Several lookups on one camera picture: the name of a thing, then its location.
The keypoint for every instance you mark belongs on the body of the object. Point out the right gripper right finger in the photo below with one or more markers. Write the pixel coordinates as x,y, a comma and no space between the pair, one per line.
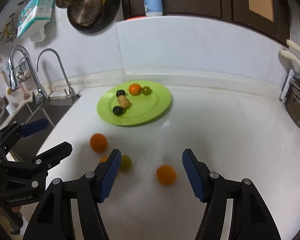
250,219

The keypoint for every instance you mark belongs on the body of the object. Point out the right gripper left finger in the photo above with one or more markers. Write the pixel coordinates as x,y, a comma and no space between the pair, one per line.
52,218

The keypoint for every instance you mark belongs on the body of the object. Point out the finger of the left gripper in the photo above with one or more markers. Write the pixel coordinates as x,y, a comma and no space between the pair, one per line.
11,134
42,162

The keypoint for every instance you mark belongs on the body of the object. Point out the large orange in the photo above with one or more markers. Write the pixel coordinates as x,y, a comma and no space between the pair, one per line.
98,143

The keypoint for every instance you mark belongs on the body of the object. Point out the small orange mandarin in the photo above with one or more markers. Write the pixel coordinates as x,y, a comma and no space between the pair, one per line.
103,159

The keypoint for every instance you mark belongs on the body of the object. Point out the green tomato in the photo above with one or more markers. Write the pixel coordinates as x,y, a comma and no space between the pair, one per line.
146,90
126,163

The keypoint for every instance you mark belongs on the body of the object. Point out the dark plum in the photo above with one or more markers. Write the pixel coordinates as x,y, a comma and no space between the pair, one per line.
118,110
120,93

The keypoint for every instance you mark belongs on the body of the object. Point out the tan longan fruit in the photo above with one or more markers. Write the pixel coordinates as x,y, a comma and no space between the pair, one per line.
121,98
125,103

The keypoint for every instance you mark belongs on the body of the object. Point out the orange mandarin top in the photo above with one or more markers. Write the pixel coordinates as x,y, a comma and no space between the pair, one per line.
135,89

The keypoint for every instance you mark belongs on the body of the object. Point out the tall chrome kitchen faucet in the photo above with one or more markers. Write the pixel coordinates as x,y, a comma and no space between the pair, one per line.
15,84

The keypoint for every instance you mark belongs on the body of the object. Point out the stainless steel sink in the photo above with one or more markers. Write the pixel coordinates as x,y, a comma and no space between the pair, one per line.
27,148

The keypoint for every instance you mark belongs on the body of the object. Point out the slim gooseneck faucet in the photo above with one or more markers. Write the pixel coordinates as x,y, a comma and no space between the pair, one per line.
69,91

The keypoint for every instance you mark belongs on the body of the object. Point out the green plate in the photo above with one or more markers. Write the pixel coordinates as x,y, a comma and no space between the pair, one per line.
143,108

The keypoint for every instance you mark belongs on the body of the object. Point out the stainless steel pot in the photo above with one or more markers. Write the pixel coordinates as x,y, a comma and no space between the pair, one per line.
293,102

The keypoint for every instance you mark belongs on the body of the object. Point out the green white paper box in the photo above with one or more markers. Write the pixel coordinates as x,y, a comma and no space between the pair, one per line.
32,19

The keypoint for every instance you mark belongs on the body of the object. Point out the white dish rack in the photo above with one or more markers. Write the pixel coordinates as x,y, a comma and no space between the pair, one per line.
293,76

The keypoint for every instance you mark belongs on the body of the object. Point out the perforated metal strainer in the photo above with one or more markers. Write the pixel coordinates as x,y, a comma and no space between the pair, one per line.
85,12

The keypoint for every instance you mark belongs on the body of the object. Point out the black frying pan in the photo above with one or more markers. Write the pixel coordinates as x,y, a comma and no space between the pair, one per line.
111,8

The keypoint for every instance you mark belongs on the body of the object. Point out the black wire sink basket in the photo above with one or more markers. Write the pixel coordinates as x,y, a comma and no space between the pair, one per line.
23,70

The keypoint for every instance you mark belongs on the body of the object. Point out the cream pan handle lower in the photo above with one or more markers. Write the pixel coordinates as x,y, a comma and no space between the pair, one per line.
288,55

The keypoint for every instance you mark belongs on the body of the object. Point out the cream pan handle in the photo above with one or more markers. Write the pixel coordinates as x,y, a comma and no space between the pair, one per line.
293,45
288,55

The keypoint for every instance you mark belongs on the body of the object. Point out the cream pan handle upper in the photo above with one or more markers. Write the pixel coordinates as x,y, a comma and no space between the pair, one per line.
293,45

